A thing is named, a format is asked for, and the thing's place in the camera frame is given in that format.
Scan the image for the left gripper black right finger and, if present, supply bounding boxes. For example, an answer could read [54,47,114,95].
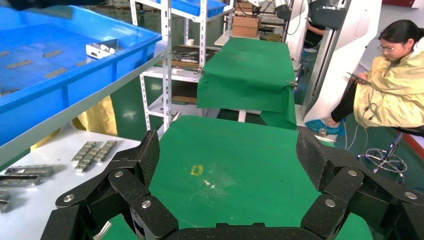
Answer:
[295,128,424,240]

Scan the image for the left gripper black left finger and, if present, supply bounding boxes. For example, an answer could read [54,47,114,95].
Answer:
[41,130,180,240]

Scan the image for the pile of metal parts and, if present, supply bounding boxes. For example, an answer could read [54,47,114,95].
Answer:
[170,49,200,64]

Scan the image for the small notched metal strip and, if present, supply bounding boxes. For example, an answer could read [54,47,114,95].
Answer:
[70,141,97,167]
[0,174,41,187]
[93,140,118,164]
[74,145,108,174]
[4,165,55,178]

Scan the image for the black chrome stool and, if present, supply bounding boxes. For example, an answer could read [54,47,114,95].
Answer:
[357,125,424,186]

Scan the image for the yellow plastic bag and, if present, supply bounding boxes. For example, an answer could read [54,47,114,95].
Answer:
[31,96,118,153]

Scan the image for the large blue plastic bin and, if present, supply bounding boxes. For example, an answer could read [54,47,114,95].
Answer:
[0,4,163,147]

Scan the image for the person in yellow jacket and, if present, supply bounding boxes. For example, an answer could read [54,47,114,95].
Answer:
[304,19,424,136]

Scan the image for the dark smartphone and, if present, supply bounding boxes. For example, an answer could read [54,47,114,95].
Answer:
[346,71,373,86]

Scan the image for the white low rack shelf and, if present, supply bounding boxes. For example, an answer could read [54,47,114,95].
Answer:
[140,64,204,84]

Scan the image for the white machine housing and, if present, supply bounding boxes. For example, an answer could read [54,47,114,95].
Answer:
[284,0,383,124]

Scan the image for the green cloth covered table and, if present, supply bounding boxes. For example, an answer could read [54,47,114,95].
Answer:
[197,37,298,131]

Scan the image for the small blue plastic bin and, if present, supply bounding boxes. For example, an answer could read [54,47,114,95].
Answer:
[158,0,227,18]

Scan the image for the brown cardboard box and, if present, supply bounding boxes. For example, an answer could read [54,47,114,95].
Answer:
[231,15,262,38]

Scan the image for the perforated grey rack post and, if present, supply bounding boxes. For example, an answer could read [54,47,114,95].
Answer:
[198,0,209,51]
[140,72,153,132]
[160,0,174,133]

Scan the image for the stamped sheet metal bracket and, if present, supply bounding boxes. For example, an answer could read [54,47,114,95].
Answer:
[85,38,119,61]

